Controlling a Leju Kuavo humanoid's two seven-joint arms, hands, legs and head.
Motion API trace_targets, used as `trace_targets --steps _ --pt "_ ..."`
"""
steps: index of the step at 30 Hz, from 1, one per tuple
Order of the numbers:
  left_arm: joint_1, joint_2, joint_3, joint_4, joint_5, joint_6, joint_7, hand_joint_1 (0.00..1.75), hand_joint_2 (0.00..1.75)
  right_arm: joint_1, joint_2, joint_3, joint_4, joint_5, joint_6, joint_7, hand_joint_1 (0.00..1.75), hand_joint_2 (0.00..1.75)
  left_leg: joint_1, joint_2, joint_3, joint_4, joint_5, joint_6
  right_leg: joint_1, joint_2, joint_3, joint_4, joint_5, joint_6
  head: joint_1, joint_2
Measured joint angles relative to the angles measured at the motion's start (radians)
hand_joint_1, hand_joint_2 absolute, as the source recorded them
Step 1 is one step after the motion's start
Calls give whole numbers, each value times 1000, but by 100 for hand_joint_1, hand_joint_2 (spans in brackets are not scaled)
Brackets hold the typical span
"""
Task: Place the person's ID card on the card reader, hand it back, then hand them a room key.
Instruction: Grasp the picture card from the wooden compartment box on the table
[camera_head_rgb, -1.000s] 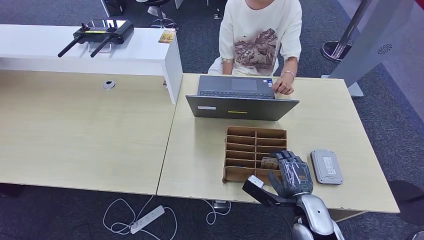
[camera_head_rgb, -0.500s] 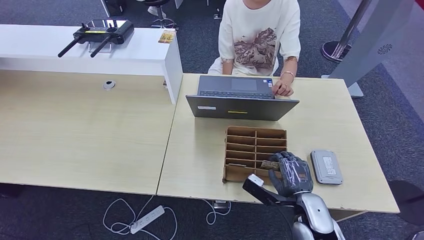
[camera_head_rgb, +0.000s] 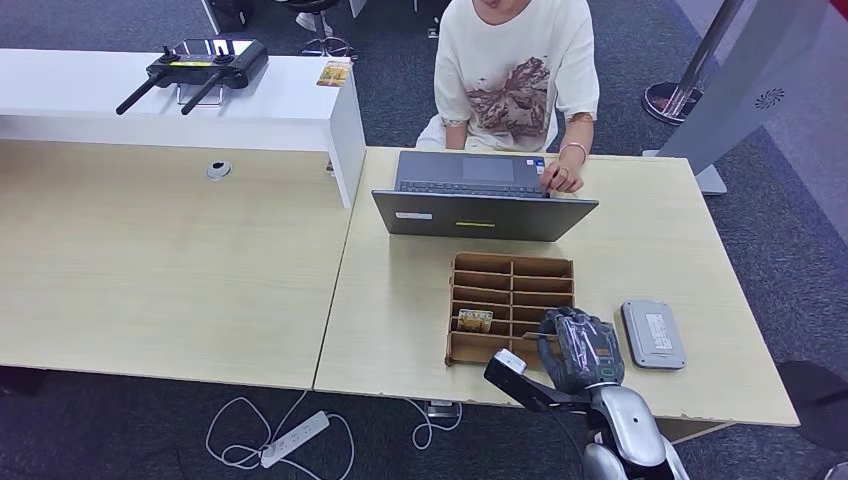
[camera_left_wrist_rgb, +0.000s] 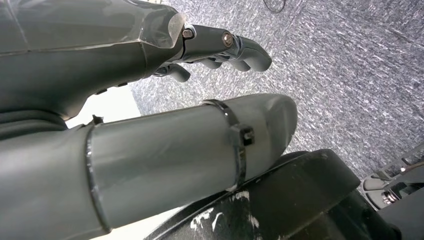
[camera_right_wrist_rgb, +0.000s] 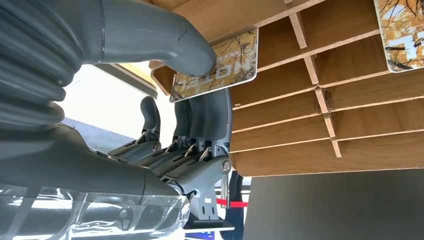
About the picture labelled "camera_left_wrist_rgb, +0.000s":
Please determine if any thin black floor cable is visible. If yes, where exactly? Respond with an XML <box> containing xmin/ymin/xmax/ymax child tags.
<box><xmin>263</xmin><ymin>0</ymin><xmax>287</xmax><ymax>14</ymax></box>

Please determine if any black round robot joint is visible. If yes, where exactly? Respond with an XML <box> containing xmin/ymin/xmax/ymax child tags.
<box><xmin>144</xmin><ymin>149</ymin><xmax>402</xmax><ymax>240</ymax></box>

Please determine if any black robot leg linkage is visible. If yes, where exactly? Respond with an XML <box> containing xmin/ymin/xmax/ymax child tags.
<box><xmin>361</xmin><ymin>142</ymin><xmax>424</xmax><ymax>211</ymax></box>

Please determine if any black cable tie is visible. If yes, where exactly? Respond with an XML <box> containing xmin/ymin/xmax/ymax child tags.
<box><xmin>85</xmin><ymin>114</ymin><xmax>113</xmax><ymax>234</ymax></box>
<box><xmin>200</xmin><ymin>99</ymin><xmax>256</xmax><ymax>191</ymax></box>

